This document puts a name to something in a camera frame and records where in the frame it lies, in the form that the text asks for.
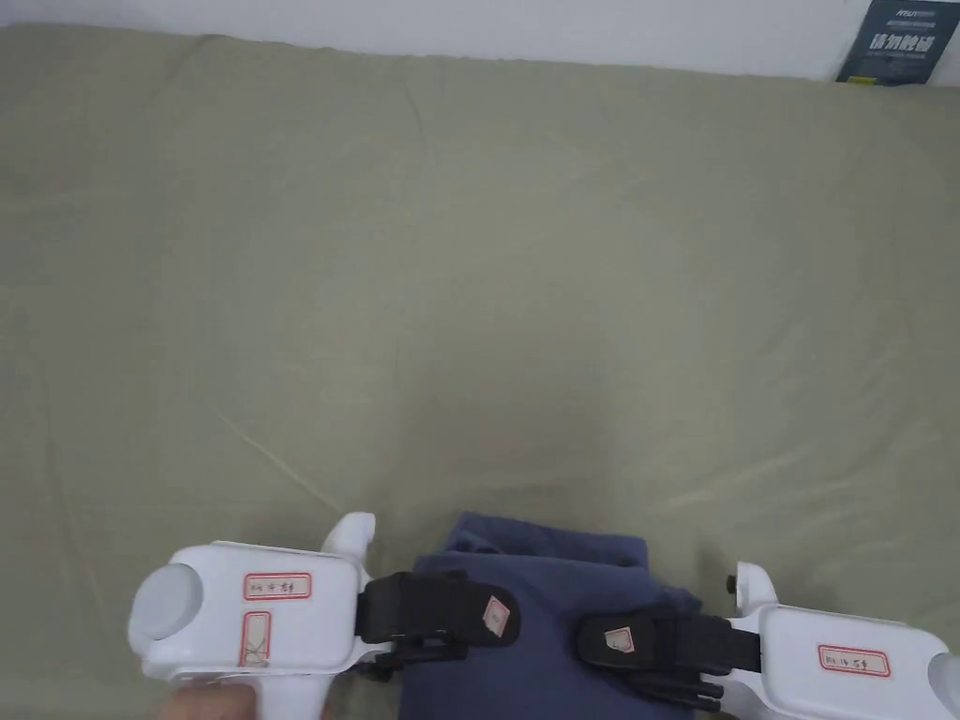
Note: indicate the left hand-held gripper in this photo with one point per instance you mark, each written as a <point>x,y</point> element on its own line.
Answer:
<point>225,622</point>

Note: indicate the bed with pale green sheet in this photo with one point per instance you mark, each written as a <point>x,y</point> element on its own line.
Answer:
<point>450,262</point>

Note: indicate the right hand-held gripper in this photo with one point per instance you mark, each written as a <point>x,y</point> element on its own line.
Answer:
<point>840,667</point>

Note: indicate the person's left hand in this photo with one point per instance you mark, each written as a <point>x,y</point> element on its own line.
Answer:
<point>214,705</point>

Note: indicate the dark blue printed sign card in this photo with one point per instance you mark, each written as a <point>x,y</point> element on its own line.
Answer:
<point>892,41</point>

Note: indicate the dark blue garment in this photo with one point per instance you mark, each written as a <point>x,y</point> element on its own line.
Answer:
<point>547,592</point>

